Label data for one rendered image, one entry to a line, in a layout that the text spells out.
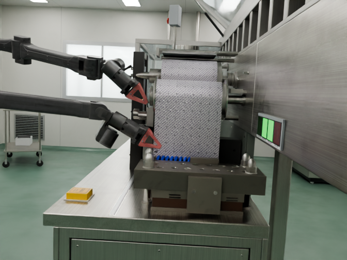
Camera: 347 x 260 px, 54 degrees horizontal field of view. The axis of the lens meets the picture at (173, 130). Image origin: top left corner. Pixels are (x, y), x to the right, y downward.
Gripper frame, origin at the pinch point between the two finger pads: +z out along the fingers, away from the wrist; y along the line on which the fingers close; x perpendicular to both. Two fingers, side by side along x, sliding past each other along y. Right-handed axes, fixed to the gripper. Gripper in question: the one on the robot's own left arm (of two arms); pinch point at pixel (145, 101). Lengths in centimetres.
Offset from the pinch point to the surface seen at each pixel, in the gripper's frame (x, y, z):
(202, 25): 105, -558, -1
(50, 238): -159, -134, 25
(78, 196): -34.9, 22.0, 4.4
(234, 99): 23.3, 3.1, 23.0
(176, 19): 34, -54, -15
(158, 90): 7.1, 5.9, 0.4
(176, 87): 12.0, 5.5, 4.3
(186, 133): 2.9, 8.3, 18.1
